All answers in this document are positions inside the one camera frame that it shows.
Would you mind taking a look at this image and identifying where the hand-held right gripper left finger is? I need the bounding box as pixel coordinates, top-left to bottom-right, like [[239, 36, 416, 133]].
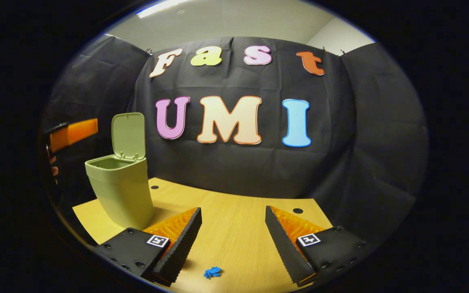
[[95, 207, 203, 287]]

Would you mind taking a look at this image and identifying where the wooden desktop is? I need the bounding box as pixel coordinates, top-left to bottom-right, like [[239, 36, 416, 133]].
[[72, 177, 333, 293]]

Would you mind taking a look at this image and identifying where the black backdrop cloth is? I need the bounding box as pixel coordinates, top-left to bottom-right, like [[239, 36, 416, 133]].
[[41, 35, 430, 253]]

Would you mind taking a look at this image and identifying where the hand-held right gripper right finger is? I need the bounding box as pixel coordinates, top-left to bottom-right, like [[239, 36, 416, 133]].
[[265, 205, 371, 287]]

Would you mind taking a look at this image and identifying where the green desktop garbage bin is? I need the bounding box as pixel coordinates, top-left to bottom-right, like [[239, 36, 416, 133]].
[[85, 112, 156, 230]]

